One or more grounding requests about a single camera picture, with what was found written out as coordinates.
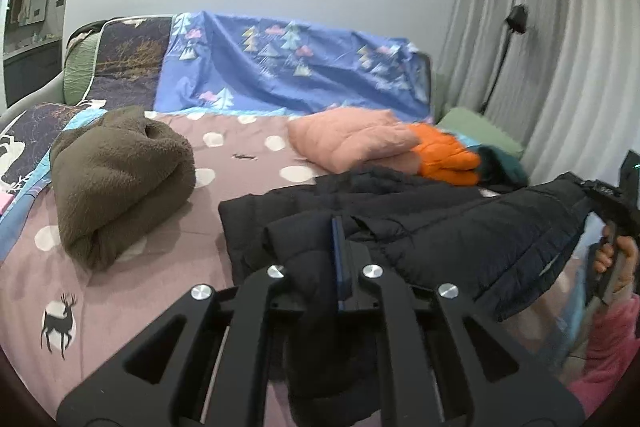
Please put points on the orange puffer jacket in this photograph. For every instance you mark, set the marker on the orange puffer jacket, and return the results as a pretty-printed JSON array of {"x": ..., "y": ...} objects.
[{"x": 444, "y": 158}]

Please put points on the right hand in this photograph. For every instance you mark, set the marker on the right hand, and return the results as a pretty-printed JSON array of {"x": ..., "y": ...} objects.
[{"x": 610, "y": 250}]

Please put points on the dark kitchen cabinet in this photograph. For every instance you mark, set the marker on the dark kitchen cabinet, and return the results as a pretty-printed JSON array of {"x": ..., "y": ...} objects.
[{"x": 31, "y": 53}]

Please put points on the green pillow by curtain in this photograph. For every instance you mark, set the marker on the green pillow by curtain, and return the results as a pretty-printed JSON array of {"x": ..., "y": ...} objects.
[{"x": 478, "y": 128}]

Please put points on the grey pleated curtain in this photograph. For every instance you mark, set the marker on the grey pleated curtain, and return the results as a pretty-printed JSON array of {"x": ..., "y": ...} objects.
[{"x": 569, "y": 91}]

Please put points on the blue tree-print sheet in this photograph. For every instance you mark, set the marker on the blue tree-print sheet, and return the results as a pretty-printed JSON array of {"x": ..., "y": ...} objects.
[{"x": 233, "y": 64}]

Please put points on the black floor lamp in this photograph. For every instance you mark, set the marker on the black floor lamp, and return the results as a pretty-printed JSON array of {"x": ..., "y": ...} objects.
[{"x": 516, "y": 24}]

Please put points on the pink puffer jacket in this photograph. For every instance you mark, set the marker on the pink puffer jacket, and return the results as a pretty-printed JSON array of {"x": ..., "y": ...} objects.
[{"x": 344, "y": 138}]

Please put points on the brown fleece garment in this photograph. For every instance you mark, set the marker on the brown fleece garment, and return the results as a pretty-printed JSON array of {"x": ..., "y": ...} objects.
[{"x": 115, "y": 180}]

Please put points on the black puffer jacket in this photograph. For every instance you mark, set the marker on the black puffer jacket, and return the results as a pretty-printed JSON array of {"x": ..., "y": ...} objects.
[{"x": 503, "y": 252}]

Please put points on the green quilted pillow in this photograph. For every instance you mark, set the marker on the green quilted pillow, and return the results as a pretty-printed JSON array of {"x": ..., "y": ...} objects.
[{"x": 78, "y": 70}]

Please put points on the dark teal garment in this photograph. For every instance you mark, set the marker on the dark teal garment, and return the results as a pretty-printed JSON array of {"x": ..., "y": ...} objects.
[{"x": 499, "y": 171}]

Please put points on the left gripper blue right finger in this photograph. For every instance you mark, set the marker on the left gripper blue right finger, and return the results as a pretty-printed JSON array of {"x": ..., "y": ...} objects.
[{"x": 355, "y": 273}]

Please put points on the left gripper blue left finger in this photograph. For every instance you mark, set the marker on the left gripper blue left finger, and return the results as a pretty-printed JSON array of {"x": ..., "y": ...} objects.
[{"x": 305, "y": 253}]

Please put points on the dark navy patterned pillow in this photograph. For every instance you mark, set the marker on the dark navy patterned pillow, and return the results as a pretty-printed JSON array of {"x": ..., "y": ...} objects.
[{"x": 128, "y": 61}]

